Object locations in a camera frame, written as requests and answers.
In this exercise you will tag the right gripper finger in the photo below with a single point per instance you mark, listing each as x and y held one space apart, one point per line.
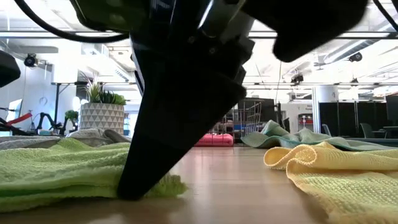
174 124

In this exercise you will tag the pink microfiber towel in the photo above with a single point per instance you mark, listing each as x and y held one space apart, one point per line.
214 140

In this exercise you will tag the grey waffle microfiber towel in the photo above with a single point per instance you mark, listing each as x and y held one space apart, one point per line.
93 137

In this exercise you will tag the lime green microfiber towel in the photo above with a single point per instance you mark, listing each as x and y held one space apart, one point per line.
46 168

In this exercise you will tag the sage green microfiber towel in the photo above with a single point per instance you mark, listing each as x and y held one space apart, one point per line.
311 138

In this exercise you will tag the yellow microfiber towel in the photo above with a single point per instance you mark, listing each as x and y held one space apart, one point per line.
342 186

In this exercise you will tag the black background robot arm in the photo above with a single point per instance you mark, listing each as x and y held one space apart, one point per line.
46 119

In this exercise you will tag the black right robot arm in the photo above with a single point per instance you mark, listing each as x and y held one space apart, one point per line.
311 25

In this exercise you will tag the computer monitor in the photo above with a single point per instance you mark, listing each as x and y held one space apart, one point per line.
15 109

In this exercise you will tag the red bar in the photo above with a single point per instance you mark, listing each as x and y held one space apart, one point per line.
20 119

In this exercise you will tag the long black horizontal bar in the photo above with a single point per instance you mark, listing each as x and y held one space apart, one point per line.
68 83

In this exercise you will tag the potted succulent patterned pot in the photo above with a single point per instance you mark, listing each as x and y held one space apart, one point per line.
102 118

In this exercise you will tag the small green plant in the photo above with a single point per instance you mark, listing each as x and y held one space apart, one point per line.
72 115

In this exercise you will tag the black screen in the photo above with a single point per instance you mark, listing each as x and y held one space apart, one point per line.
267 109

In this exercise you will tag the white column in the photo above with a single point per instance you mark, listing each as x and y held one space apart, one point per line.
325 109

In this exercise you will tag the black partition panel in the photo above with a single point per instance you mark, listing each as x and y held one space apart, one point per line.
348 118

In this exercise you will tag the office chair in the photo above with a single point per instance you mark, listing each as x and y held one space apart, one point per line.
368 130

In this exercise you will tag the black ceiling camera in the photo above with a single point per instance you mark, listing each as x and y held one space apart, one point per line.
297 77
30 60
355 56

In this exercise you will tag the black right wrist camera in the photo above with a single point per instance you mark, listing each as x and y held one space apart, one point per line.
109 14

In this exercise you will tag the silver ventilation duct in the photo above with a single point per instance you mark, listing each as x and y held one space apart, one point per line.
342 51

